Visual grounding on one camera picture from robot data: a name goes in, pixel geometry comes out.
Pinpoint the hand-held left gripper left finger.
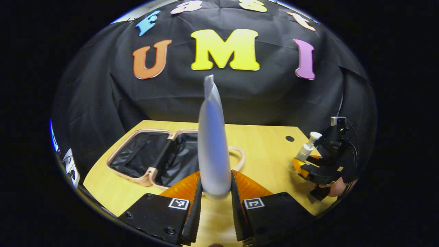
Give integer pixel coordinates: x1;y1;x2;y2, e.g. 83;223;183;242
118;170;203;246

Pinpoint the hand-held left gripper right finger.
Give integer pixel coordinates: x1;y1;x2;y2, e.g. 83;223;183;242
230;170;316;247

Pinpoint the white pump bottle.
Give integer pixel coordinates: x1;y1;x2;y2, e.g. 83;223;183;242
291;132;323;171

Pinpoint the translucent white squeeze tube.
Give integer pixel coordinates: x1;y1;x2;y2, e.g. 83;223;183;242
198;74;233;201

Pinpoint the pink suitcase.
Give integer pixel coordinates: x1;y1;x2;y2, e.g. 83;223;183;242
107;129;246;190

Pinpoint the black backdrop cloth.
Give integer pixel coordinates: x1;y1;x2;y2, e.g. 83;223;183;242
51;0;378;179

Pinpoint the white printed panel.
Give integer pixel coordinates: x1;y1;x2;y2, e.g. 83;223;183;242
63;149;80;188

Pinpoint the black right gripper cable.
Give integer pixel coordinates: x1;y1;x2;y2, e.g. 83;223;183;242
336;92;360;194

